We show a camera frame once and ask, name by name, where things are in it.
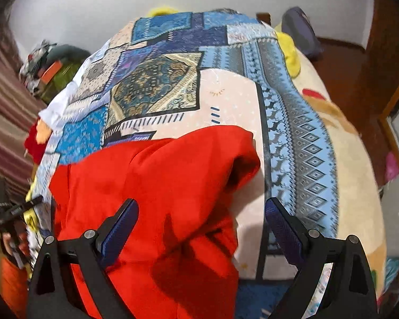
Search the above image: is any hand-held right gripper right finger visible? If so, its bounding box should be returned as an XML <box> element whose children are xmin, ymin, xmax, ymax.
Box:
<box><xmin>264</xmin><ymin>198</ymin><xmax>378</xmax><ymax>319</ymax></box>

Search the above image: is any person's left forearm orange sleeve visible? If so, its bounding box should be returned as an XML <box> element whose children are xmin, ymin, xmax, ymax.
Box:
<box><xmin>0</xmin><ymin>257</ymin><xmax>30</xmax><ymax>319</ymax></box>

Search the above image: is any pink bag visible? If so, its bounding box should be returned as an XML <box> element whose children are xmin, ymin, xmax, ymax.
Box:
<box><xmin>384</xmin><ymin>152</ymin><xmax>399</xmax><ymax>183</ymax></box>

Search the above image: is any red plush toy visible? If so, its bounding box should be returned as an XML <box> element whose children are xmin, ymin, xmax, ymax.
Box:
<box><xmin>24</xmin><ymin>120</ymin><xmax>54</xmax><ymax>165</ymax></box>

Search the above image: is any beige printed fleece blanket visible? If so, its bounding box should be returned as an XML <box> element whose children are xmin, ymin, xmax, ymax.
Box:
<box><xmin>274</xmin><ymin>30</ymin><xmax>388</xmax><ymax>303</ymax></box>

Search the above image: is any green patterned bag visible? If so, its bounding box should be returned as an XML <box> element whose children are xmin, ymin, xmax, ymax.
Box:
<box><xmin>41</xmin><ymin>63</ymin><xmax>84</xmax><ymax>104</ymax></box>

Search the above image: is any blue fluffy rug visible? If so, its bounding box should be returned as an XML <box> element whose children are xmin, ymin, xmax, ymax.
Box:
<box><xmin>235</xmin><ymin>281</ymin><xmax>288</xmax><ymax>319</ymax></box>

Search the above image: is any wooden wardrobe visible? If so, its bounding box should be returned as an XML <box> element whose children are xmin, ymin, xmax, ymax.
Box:
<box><xmin>366</xmin><ymin>0</ymin><xmax>399</xmax><ymax>122</ymax></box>

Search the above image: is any yellow pillow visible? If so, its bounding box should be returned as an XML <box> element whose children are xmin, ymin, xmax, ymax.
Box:
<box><xmin>146</xmin><ymin>5</ymin><xmax>181</xmax><ymax>17</ymax></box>

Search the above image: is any striped brown curtain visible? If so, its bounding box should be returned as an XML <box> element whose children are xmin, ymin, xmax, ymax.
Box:
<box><xmin>0</xmin><ymin>28</ymin><xmax>45</xmax><ymax>202</ymax></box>

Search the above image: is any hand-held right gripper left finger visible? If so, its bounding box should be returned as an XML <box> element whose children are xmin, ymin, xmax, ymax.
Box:
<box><xmin>27</xmin><ymin>199</ymin><xmax>140</xmax><ymax>319</ymax></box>

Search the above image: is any person's left hand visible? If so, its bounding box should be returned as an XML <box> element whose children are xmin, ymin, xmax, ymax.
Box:
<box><xmin>2</xmin><ymin>233</ymin><xmax>29</xmax><ymax>268</ymax></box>

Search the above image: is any grey bag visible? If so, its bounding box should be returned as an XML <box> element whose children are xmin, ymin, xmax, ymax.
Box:
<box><xmin>282</xmin><ymin>7</ymin><xmax>322</xmax><ymax>58</ymax></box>

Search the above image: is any blue patchwork quilt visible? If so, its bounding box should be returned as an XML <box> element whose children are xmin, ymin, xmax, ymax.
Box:
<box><xmin>27</xmin><ymin>10</ymin><xmax>340</xmax><ymax>281</ymax></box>

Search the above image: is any red zip jacket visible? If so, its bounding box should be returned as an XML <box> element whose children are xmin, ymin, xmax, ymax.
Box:
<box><xmin>48</xmin><ymin>124</ymin><xmax>261</xmax><ymax>319</ymax></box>

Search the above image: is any yellow printed sheet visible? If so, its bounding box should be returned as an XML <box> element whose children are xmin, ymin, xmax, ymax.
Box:
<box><xmin>24</xmin><ymin>186</ymin><xmax>54</xmax><ymax>236</ymax></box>

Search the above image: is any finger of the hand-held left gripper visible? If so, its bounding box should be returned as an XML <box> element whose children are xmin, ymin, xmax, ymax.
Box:
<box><xmin>18</xmin><ymin>195</ymin><xmax>44</xmax><ymax>212</ymax></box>

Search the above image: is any white cloth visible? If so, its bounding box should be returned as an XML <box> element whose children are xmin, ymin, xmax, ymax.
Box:
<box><xmin>38</xmin><ymin>81</ymin><xmax>85</xmax><ymax>130</ymax></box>

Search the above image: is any grey cushion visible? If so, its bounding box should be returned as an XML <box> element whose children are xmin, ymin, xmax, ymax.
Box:
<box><xmin>50</xmin><ymin>45</ymin><xmax>91</xmax><ymax>64</ymax></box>

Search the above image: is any orange box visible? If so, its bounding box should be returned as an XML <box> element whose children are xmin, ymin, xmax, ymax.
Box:
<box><xmin>41</xmin><ymin>61</ymin><xmax>63</xmax><ymax>82</ymax></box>

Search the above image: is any pile of clothes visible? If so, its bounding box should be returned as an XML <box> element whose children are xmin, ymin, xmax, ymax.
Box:
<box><xmin>19</xmin><ymin>41</ymin><xmax>59</xmax><ymax>89</ymax></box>

